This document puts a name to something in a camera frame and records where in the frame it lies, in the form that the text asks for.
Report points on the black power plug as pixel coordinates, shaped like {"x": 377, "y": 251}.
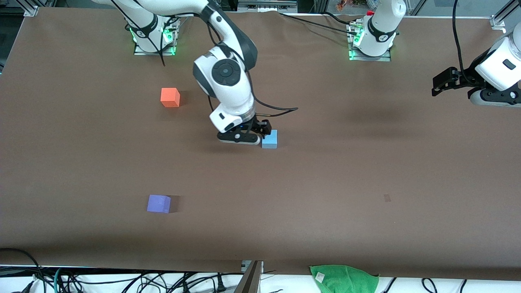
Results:
{"x": 221, "y": 285}

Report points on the green cloth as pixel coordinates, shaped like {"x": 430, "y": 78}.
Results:
{"x": 346, "y": 280}

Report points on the brown table cover sheet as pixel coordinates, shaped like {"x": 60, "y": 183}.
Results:
{"x": 285, "y": 203}

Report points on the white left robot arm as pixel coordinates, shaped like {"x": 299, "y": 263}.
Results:
{"x": 380, "y": 32}

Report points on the colourful toy pile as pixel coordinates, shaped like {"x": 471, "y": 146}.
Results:
{"x": 351, "y": 4}

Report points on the aluminium frame rail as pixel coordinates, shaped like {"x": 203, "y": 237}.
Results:
{"x": 266, "y": 6}

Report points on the light blue foam block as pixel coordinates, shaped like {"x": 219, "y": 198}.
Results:
{"x": 270, "y": 141}

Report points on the aluminium corner profile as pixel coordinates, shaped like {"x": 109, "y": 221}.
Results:
{"x": 30, "y": 10}
{"x": 502, "y": 18}

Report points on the purple foam block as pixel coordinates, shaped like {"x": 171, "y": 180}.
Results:
{"x": 158, "y": 203}

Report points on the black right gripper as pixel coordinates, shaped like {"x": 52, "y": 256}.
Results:
{"x": 259, "y": 124}

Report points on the orange foam block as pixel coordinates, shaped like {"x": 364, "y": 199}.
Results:
{"x": 170, "y": 97}

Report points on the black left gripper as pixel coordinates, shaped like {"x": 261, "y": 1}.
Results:
{"x": 465, "y": 76}

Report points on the aluminium post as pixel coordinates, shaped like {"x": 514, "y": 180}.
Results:
{"x": 250, "y": 281}

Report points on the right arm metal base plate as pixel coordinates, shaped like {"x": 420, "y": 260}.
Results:
{"x": 140, "y": 51}

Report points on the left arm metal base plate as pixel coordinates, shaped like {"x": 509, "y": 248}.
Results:
{"x": 356, "y": 57}

